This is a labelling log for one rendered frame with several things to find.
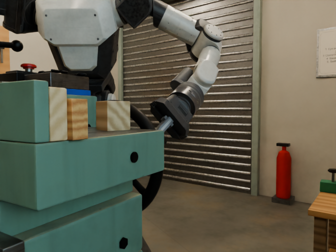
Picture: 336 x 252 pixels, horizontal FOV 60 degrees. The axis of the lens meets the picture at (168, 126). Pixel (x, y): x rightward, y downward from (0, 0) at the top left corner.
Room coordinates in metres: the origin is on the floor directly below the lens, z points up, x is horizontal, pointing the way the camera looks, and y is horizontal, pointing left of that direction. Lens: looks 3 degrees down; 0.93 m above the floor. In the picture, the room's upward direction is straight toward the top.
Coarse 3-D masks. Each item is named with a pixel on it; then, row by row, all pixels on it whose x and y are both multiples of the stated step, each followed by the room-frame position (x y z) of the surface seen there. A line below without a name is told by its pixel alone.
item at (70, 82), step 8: (8, 72) 0.59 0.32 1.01; (24, 72) 0.59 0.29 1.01; (32, 72) 0.61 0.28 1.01; (48, 72) 0.55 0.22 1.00; (48, 80) 0.55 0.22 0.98; (56, 80) 0.55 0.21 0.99; (64, 80) 0.57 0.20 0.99; (72, 80) 0.59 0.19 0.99; (80, 80) 0.60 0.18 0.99; (88, 80) 0.62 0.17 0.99; (72, 88) 0.59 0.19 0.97; (80, 88) 0.60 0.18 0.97; (88, 88) 0.62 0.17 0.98
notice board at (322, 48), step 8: (320, 32) 2.83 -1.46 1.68; (328, 32) 2.79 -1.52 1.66; (320, 40) 2.83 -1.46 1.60; (328, 40) 2.79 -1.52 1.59; (320, 48) 2.83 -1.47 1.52; (328, 48) 2.79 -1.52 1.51; (320, 56) 2.83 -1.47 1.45; (328, 56) 2.79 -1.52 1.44; (320, 64) 2.82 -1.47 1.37; (328, 64) 2.78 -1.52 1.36; (320, 72) 2.82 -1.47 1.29; (328, 72) 2.78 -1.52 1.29
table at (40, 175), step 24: (0, 144) 0.28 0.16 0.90; (24, 144) 0.26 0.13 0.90; (48, 144) 0.26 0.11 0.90; (72, 144) 0.28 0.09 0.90; (96, 144) 0.31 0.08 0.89; (120, 144) 0.34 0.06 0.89; (144, 144) 0.38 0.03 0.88; (0, 168) 0.28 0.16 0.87; (24, 168) 0.26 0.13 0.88; (48, 168) 0.26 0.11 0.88; (72, 168) 0.28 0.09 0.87; (96, 168) 0.31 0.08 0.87; (120, 168) 0.34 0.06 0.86; (144, 168) 0.38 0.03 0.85; (0, 192) 0.28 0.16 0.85; (24, 192) 0.26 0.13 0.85; (48, 192) 0.26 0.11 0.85; (72, 192) 0.28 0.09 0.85
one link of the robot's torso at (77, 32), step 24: (48, 0) 0.99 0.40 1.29; (72, 0) 0.98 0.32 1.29; (96, 0) 0.98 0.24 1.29; (120, 0) 1.15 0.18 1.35; (48, 24) 1.00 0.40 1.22; (72, 24) 0.99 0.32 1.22; (96, 24) 0.99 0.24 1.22; (120, 24) 1.07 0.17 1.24; (72, 48) 1.04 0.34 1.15; (96, 48) 1.04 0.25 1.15; (72, 72) 1.09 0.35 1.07; (96, 72) 1.09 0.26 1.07
